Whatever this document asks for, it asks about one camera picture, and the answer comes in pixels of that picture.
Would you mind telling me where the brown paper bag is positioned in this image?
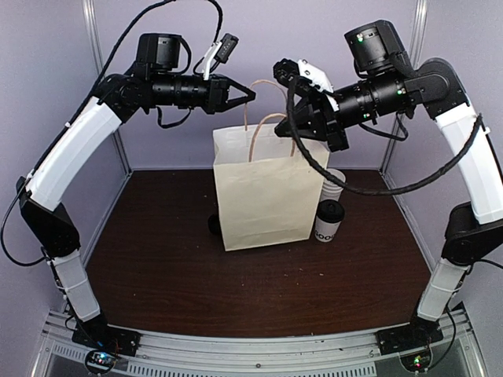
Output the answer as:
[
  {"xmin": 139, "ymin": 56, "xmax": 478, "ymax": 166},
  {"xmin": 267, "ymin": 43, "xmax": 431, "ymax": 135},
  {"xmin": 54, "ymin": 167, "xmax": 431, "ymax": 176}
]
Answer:
[{"xmin": 212, "ymin": 111, "xmax": 325, "ymax": 251}]

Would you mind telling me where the single white paper cup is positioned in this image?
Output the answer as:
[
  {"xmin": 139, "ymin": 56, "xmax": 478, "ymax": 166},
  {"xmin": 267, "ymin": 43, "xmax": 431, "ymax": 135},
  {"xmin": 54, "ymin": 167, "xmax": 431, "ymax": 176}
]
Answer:
[{"xmin": 314, "ymin": 217, "xmax": 341, "ymax": 243}]

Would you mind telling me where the left aluminium frame post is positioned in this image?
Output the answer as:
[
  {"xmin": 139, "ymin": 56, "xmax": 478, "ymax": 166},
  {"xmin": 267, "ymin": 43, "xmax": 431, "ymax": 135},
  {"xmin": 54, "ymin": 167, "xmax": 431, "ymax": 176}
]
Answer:
[{"xmin": 81, "ymin": 0, "xmax": 133, "ymax": 174}]

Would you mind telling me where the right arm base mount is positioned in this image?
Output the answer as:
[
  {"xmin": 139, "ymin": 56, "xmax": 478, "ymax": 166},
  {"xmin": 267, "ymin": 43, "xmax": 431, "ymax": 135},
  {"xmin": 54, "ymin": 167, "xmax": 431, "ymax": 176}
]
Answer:
[{"xmin": 376, "ymin": 324, "xmax": 443, "ymax": 374}]

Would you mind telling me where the stack of white paper cups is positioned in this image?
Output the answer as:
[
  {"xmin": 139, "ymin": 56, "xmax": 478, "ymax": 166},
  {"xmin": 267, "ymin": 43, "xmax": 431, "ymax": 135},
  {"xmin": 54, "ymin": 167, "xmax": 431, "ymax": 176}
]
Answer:
[{"xmin": 320, "ymin": 168, "xmax": 346, "ymax": 202}]

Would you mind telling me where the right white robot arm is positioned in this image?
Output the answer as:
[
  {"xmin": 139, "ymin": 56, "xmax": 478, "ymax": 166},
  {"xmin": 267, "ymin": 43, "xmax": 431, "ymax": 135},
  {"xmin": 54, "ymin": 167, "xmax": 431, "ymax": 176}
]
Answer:
[{"xmin": 273, "ymin": 20, "xmax": 502, "ymax": 347}]

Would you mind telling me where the single black cup lid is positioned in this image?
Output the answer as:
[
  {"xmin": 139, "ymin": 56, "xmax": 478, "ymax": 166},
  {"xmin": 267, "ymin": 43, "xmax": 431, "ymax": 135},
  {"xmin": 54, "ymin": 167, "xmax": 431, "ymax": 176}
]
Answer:
[{"xmin": 316, "ymin": 199, "xmax": 345, "ymax": 224}]

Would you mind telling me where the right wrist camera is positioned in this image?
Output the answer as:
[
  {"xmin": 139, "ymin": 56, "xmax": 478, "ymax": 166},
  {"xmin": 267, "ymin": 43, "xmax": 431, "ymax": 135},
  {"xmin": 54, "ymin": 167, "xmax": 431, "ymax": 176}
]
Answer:
[{"xmin": 273, "ymin": 58, "xmax": 340, "ymax": 112}]

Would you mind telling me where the right aluminium frame post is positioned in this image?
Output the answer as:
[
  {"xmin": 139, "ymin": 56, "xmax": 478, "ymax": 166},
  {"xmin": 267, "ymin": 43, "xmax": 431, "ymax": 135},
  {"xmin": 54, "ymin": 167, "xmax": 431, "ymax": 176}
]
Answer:
[{"xmin": 379, "ymin": 0, "xmax": 429, "ymax": 174}]

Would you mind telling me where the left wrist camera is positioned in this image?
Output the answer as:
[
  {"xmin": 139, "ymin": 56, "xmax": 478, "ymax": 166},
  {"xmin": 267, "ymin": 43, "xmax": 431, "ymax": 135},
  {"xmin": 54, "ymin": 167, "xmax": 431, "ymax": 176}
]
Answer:
[{"xmin": 202, "ymin": 33, "xmax": 239, "ymax": 81}]

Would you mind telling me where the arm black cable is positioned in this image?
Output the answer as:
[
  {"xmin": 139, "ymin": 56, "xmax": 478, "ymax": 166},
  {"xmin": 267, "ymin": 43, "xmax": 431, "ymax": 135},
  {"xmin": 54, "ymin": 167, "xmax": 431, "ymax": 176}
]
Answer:
[
  {"xmin": 0, "ymin": 0, "xmax": 225, "ymax": 266},
  {"xmin": 285, "ymin": 80, "xmax": 484, "ymax": 196}
]

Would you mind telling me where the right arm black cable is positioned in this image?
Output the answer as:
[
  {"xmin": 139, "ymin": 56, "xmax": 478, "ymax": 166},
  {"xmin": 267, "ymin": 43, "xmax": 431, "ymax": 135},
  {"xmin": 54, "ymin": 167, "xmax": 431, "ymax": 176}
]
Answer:
[{"xmin": 285, "ymin": 80, "xmax": 484, "ymax": 196}]

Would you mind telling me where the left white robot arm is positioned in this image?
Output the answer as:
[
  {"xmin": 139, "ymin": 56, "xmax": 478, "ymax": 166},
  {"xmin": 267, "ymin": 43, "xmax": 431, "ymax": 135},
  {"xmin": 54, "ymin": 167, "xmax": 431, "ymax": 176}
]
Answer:
[{"xmin": 19, "ymin": 33, "xmax": 255, "ymax": 349}]

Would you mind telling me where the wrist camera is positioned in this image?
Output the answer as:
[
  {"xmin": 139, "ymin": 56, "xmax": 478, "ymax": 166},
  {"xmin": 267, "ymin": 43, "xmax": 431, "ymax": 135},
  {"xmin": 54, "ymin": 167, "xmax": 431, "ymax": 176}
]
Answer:
[
  {"xmin": 202, "ymin": 33, "xmax": 239, "ymax": 81},
  {"xmin": 273, "ymin": 58, "xmax": 340, "ymax": 112}
]

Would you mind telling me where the stack of black cup lids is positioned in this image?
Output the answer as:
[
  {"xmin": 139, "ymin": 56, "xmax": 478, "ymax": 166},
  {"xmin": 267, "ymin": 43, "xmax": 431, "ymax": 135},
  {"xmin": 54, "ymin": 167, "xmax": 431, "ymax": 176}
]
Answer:
[{"xmin": 207, "ymin": 214, "xmax": 222, "ymax": 236}]

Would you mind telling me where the aluminium frame post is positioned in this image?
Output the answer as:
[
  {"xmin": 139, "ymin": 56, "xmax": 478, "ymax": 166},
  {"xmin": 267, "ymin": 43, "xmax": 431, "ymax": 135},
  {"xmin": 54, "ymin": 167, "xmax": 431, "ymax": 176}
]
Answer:
[
  {"xmin": 379, "ymin": 0, "xmax": 429, "ymax": 174},
  {"xmin": 81, "ymin": 0, "xmax": 133, "ymax": 174}
]

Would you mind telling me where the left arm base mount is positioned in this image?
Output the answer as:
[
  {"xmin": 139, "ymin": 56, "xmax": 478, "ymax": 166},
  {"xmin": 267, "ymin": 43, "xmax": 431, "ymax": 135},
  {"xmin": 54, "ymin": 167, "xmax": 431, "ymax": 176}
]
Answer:
[{"xmin": 72, "ymin": 328, "xmax": 141, "ymax": 375}]

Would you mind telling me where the aluminium front rail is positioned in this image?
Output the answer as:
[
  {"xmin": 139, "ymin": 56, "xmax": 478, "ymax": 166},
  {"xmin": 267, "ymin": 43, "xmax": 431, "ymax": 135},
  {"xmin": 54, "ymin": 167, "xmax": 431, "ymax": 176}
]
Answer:
[{"xmin": 28, "ymin": 320, "xmax": 488, "ymax": 376}]

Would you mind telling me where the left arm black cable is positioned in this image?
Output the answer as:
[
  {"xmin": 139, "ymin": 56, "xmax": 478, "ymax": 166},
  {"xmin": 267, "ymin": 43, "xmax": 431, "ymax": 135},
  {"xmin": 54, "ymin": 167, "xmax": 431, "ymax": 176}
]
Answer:
[{"xmin": 0, "ymin": 0, "xmax": 225, "ymax": 266}]

